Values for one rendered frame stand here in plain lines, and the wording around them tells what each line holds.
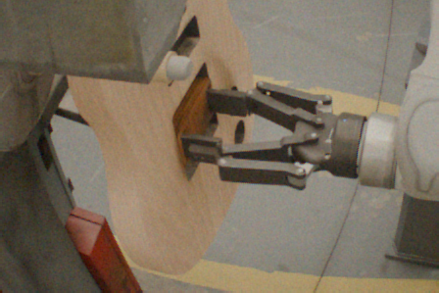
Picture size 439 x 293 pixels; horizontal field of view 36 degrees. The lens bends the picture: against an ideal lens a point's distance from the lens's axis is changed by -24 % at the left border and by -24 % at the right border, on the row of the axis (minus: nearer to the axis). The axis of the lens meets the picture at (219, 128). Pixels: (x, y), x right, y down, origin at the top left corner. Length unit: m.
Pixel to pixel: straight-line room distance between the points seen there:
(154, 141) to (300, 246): 1.34
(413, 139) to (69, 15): 0.33
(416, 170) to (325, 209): 1.58
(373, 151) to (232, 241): 1.38
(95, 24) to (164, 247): 0.42
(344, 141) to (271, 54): 1.83
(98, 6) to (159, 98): 0.33
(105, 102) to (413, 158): 0.31
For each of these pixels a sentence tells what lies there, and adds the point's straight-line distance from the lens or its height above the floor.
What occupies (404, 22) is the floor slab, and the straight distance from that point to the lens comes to 2.92.
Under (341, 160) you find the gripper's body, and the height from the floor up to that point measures 1.11.
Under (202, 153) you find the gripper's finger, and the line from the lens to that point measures 0.93.
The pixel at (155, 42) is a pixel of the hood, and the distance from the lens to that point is 0.60.
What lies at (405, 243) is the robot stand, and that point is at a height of 0.08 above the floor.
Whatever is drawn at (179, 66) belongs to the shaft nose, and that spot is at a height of 1.26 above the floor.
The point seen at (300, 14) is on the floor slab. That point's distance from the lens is 2.89.
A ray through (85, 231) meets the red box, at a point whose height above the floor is 0.62.
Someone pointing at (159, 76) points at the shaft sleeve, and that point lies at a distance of 0.81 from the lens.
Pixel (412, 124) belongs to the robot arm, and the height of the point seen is 1.29.
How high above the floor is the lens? 1.79
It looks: 46 degrees down
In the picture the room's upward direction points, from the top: 10 degrees counter-clockwise
